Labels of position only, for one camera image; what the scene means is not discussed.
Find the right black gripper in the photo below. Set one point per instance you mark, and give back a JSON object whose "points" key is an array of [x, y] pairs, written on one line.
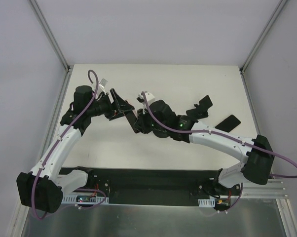
{"points": [[141, 122]]}

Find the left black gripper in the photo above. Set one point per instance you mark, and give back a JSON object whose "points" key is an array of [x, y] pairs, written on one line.
{"points": [[113, 105]]}

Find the folding black phone stand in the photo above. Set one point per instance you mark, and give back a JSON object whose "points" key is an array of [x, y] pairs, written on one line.
{"points": [[200, 110]]}

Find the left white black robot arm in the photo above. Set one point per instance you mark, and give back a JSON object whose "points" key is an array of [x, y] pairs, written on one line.
{"points": [[41, 188]]}

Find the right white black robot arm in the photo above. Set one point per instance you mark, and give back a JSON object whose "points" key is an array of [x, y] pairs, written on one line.
{"points": [[253, 154]]}

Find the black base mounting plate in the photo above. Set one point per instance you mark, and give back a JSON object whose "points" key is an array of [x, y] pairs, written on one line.
{"points": [[157, 187]]}

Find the white case smartphone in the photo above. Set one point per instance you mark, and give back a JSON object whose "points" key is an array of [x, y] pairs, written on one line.
{"points": [[228, 124]]}

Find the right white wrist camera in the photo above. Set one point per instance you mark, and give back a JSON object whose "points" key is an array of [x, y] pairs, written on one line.
{"points": [[146, 99]]}

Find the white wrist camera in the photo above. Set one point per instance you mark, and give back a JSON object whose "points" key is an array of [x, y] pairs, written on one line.
{"points": [[102, 86], [146, 99]]}

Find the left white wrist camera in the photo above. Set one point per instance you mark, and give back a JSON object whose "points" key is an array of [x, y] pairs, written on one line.
{"points": [[102, 86]]}

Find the left white cable duct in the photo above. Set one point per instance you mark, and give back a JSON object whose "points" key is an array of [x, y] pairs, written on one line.
{"points": [[84, 200]]}

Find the white cable duct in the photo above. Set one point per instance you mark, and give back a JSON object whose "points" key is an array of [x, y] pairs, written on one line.
{"points": [[84, 200], [207, 202]]}

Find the right white cable duct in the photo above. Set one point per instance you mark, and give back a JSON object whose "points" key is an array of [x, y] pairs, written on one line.
{"points": [[207, 202]]}

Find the left aluminium frame post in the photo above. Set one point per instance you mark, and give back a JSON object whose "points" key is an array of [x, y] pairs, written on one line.
{"points": [[49, 34]]}

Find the aluminium frame post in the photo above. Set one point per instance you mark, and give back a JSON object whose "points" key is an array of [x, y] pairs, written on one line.
{"points": [[281, 5], [49, 34]]}

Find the aluminium extrusion rail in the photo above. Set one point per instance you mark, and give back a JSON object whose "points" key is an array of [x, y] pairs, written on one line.
{"points": [[274, 189]]}

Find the right aluminium frame post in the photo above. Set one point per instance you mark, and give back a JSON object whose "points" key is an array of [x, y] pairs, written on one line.
{"points": [[281, 5]]}

